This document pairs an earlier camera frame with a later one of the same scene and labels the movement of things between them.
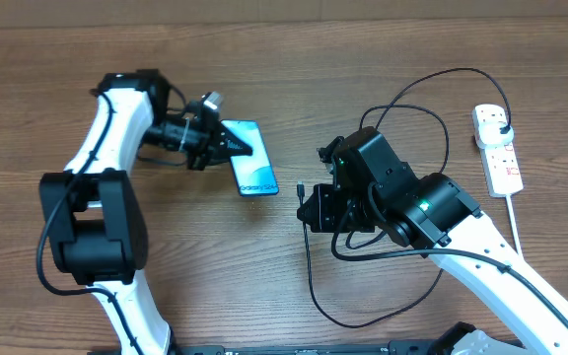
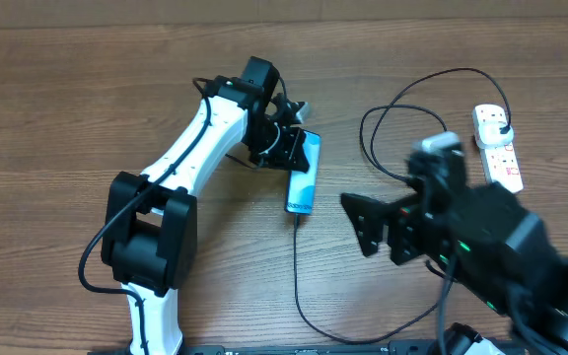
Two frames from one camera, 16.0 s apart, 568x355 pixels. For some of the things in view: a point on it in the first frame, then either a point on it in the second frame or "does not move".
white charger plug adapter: [490, 135] does not move
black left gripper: [217, 142] to [290, 150]
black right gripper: [327, 205] to [412, 222]
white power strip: [500, 161] does not move
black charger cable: [435, 118] to [390, 170]
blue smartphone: [253, 172] to [303, 186]
